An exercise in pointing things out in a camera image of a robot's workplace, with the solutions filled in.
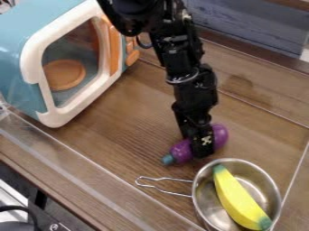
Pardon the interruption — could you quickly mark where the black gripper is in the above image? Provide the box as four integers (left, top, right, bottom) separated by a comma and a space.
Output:
167, 63, 218, 159

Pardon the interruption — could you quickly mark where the purple toy eggplant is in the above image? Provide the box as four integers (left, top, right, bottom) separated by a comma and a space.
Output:
162, 124, 229, 165

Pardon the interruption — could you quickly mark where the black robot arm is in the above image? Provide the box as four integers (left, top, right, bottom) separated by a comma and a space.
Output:
95, 0, 218, 158

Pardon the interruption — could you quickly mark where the yellow toy banana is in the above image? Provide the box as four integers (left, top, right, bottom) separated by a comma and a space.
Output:
213, 164, 272, 231

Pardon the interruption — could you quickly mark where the orange microwave turntable plate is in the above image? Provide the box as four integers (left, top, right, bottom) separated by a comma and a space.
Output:
43, 60, 86, 91

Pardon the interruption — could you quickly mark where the blue toy microwave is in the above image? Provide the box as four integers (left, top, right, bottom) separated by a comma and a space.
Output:
0, 0, 140, 128

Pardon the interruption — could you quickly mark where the silver pot with wire handle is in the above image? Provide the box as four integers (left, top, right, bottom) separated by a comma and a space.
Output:
135, 158, 282, 231

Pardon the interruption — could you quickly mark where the black cable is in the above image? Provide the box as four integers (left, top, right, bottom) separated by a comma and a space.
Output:
0, 206, 41, 231

